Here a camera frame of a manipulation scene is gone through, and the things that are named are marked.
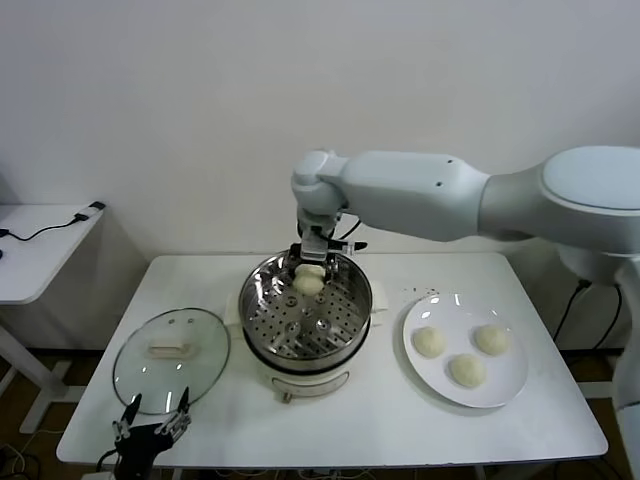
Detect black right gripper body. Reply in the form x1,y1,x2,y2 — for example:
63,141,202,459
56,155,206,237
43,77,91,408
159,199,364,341
298,226,337,262

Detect glass lid with white handle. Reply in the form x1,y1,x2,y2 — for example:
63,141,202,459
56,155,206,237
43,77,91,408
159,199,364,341
111,308,232,417

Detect stainless steel steamer basket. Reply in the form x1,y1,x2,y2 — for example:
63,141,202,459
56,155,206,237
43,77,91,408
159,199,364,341
238,251,374,374

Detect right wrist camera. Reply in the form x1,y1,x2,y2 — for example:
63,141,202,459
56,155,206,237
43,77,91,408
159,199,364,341
327,239,369,254

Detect black power adapter with cable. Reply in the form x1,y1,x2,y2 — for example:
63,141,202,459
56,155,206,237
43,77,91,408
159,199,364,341
552,277,624,347

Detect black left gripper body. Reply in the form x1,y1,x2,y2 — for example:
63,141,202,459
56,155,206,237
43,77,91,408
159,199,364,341
113,424,176,479

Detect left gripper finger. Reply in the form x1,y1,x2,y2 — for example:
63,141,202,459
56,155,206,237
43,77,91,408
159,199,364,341
155,386,193,441
112,393,143,441

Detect white round plate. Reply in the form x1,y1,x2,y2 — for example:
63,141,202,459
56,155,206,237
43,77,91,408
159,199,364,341
401,293,530,409

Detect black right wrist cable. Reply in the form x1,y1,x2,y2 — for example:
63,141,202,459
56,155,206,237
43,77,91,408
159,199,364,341
337,212,362,242

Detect black charger cable with plug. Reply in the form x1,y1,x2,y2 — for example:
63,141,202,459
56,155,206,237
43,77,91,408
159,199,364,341
0,201,107,244

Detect white steamed baozi bun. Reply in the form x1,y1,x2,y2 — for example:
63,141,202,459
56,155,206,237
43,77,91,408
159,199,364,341
472,324,510,357
446,353,488,389
292,264,324,296
411,326,446,359

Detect white side table with cable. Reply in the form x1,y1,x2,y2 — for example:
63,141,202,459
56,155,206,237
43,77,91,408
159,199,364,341
0,203,109,436

